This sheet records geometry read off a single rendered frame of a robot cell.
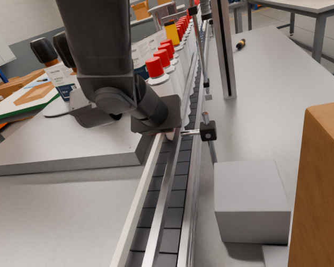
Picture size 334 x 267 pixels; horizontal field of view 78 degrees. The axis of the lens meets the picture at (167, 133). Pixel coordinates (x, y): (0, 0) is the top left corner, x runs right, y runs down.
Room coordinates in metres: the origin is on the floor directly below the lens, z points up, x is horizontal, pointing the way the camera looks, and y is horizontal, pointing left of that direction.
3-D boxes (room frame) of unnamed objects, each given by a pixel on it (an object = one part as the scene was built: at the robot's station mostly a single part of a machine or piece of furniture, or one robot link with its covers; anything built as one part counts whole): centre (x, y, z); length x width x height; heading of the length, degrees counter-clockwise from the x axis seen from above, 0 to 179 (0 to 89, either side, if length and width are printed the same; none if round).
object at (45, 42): (1.04, 0.39, 1.04); 0.09 x 0.09 x 0.29
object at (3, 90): (4.27, 2.43, 0.32); 1.20 x 0.83 x 0.64; 75
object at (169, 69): (0.49, -0.05, 0.98); 0.05 x 0.05 x 0.20
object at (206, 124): (0.32, -0.06, 0.91); 0.07 x 0.03 x 0.17; 69
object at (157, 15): (1.08, -0.18, 1.01); 0.14 x 0.13 x 0.26; 159
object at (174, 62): (0.54, -0.06, 0.98); 0.05 x 0.05 x 0.20
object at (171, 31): (0.60, -0.10, 1.09); 0.03 x 0.01 x 0.06; 69
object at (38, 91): (1.82, 0.91, 0.82); 0.34 x 0.24 x 0.04; 172
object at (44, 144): (0.93, 0.26, 0.86); 0.80 x 0.67 x 0.05; 159
